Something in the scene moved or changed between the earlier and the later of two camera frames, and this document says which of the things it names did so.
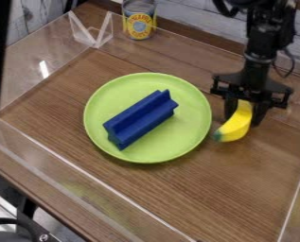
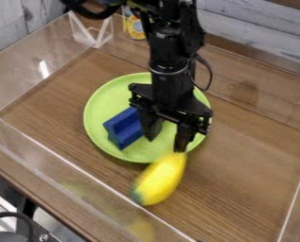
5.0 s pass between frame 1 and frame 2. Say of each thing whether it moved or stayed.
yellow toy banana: moved
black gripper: moved
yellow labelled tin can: stayed
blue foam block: stayed
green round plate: stayed
